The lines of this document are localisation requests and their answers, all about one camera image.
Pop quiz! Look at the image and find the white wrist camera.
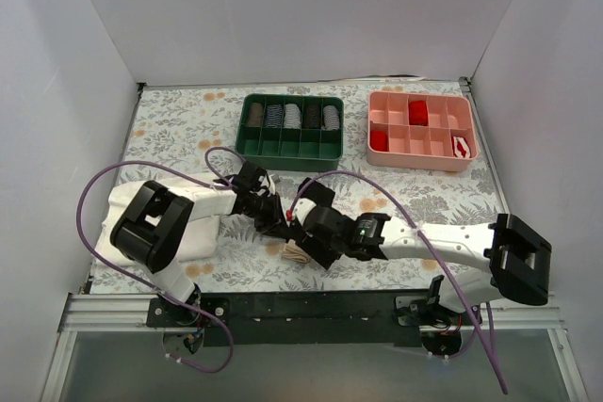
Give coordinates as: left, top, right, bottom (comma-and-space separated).
285, 199, 317, 226
258, 174, 280, 196

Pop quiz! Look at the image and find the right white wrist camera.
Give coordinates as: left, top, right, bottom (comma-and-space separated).
285, 199, 317, 226

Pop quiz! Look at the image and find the blue striped rolled underwear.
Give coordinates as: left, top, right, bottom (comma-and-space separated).
264, 105, 284, 128

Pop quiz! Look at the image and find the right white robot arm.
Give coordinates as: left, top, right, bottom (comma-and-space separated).
286, 200, 552, 325

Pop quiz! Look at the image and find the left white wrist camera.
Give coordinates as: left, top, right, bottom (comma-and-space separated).
258, 174, 280, 196

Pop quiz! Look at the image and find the pink divided organizer tray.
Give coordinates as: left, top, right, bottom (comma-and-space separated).
367, 90, 480, 172

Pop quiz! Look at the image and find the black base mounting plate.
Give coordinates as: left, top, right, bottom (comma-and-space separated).
145, 289, 453, 349

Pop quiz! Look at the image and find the black rolled underwear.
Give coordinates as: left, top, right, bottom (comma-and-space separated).
302, 105, 321, 129

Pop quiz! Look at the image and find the green divided organizer tray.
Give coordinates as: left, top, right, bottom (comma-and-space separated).
236, 93, 344, 172

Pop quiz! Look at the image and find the white grey striped roll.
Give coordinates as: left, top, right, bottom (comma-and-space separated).
283, 103, 302, 129

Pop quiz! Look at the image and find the red white striped roll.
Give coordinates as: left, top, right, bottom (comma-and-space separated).
451, 136, 472, 159

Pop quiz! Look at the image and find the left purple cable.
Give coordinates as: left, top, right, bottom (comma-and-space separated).
75, 147, 236, 374

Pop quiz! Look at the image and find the grey white rolled underwear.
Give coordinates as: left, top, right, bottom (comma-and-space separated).
322, 105, 340, 131

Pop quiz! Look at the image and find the white folded cloth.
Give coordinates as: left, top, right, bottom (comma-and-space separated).
95, 177, 220, 267

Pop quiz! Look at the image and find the red rolled underwear upper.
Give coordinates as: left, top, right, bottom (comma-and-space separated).
408, 100, 429, 126

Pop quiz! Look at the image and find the red rolled underwear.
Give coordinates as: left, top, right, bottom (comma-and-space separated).
369, 130, 389, 153
408, 100, 429, 126

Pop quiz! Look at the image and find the red rolled underwear lower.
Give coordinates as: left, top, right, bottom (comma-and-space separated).
369, 130, 389, 153

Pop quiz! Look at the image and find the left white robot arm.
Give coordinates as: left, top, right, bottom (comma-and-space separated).
109, 161, 292, 327

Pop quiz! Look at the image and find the brown rolled underwear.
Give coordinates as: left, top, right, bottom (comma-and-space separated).
246, 103, 264, 127

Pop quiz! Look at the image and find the black underwear beige waistband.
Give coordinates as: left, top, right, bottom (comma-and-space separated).
285, 178, 338, 261

